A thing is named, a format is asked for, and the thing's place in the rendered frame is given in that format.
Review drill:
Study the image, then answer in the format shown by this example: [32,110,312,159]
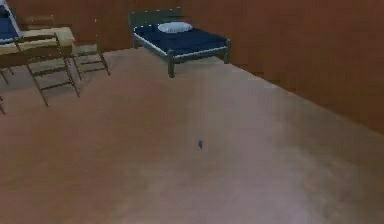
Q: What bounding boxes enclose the white pillow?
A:
[157,21,194,34]

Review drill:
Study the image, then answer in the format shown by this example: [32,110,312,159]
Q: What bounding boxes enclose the brown wooden chair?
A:
[70,33,111,82]
[13,32,81,108]

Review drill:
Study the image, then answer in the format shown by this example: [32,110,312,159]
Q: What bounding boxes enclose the tan wooden table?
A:
[0,26,76,70]

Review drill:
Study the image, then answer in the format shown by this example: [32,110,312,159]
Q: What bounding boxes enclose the open blue laptop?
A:
[0,2,24,46]

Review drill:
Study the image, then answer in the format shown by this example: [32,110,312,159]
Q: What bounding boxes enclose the blue bed with green frame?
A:
[128,7,232,79]

